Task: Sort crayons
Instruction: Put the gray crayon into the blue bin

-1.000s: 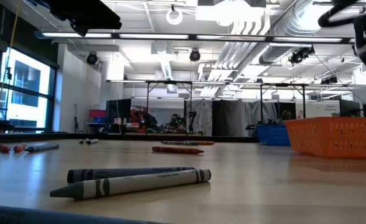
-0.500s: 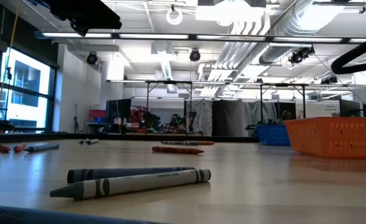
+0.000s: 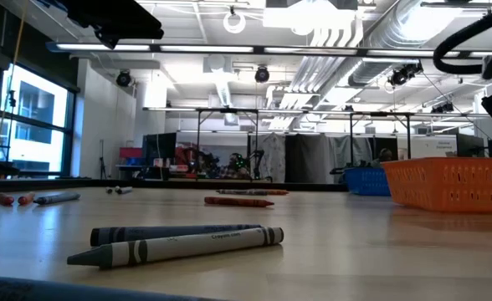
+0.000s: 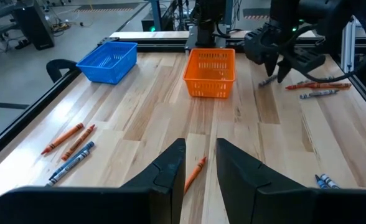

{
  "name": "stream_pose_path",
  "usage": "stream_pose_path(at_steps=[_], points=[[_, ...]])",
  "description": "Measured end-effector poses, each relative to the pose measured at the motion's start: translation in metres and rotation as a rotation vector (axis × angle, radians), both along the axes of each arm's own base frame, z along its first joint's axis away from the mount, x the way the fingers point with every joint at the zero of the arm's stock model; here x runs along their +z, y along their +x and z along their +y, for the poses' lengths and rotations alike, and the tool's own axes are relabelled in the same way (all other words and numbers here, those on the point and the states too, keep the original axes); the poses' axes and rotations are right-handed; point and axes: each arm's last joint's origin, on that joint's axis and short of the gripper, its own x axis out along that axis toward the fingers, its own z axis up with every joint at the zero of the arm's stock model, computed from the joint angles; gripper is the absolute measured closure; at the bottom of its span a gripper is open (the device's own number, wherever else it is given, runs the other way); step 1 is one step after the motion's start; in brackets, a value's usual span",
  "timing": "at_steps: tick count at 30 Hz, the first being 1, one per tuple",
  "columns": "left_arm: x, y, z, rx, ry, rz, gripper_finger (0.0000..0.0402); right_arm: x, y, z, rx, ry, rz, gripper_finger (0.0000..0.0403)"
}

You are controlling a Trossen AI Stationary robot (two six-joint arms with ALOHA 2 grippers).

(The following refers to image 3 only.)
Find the large dark-framed window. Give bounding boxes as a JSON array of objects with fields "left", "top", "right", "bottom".
[{"left": 0, "top": 61, "right": 79, "bottom": 180}]

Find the blue plastic basket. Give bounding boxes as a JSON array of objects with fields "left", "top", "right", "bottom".
[{"left": 342, "top": 166, "right": 392, "bottom": 197}]

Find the thin background tripod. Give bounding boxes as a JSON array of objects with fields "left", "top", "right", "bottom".
[{"left": 98, "top": 139, "right": 108, "bottom": 180}]

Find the white ceiling pipe bundle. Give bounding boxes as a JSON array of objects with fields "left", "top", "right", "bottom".
[{"left": 266, "top": 16, "right": 366, "bottom": 131}]

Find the white patterned curtain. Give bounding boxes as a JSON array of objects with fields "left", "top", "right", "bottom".
[{"left": 249, "top": 132, "right": 288, "bottom": 183}]

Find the white ring ceiling fixture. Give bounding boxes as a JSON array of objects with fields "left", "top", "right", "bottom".
[{"left": 223, "top": 11, "right": 247, "bottom": 35}]

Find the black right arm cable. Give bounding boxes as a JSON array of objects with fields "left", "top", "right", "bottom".
[{"left": 433, "top": 1, "right": 492, "bottom": 76}]

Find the yellow cable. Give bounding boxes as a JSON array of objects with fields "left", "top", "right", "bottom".
[{"left": 0, "top": 0, "right": 28, "bottom": 126}]

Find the dark curtain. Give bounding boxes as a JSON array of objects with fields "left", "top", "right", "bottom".
[{"left": 284, "top": 133, "right": 331, "bottom": 184}]

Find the long light strip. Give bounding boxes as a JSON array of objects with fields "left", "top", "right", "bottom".
[{"left": 46, "top": 41, "right": 492, "bottom": 59}]

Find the white board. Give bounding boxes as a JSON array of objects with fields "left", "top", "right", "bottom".
[{"left": 397, "top": 135, "right": 459, "bottom": 160}]

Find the bright ceiling light panel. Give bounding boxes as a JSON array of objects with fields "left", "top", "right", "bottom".
[{"left": 262, "top": 0, "right": 358, "bottom": 37}]

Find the red box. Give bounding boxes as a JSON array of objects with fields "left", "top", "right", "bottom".
[{"left": 119, "top": 146, "right": 144, "bottom": 161}]

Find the black tripod stand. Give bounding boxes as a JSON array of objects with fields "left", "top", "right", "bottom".
[{"left": 6, "top": 89, "right": 18, "bottom": 168}]

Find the person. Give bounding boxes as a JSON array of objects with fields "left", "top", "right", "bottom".
[
  {"left": 224, "top": 152, "right": 251, "bottom": 180},
  {"left": 369, "top": 148, "right": 394, "bottom": 168}
]

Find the grey curtain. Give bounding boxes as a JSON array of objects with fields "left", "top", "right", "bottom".
[{"left": 328, "top": 135, "right": 375, "bottom": 168}]

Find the black aluminium table frame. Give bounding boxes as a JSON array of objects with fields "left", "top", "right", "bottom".
[{"left": 0, "top": 177, "right": 348, "bottom": 193}]

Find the orange plastic basket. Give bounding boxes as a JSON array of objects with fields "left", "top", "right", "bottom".
[{"left": 381, "top": 156, "right": 492, "bottom": 215}]

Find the hanging light bar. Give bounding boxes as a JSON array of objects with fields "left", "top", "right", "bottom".
[{"left": 142, "top": 106, "right": 492, "bottom": 120}]

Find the black ceiling spotlight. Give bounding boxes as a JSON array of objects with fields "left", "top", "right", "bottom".
[
  {"left": 431, "top": 101, "right": 455, "bottom": 115},
  {"left": 387, "top": 61, "right": 424, "bottom": 88},
  {"left": 254, "top": 65, "right": 271, "bottom": 84},
  {"left": 115, "top": 69, "right": 133, "bottom": 88}
]

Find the red panel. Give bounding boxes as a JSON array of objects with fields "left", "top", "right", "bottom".
[{"left": 174, "top": 144, "right": 197, "bottom": 167}]

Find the silver ventilation duct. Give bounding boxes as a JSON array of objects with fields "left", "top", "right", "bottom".
[{"left": 348, "top": 0, "right": 423, "bottom": 87}]

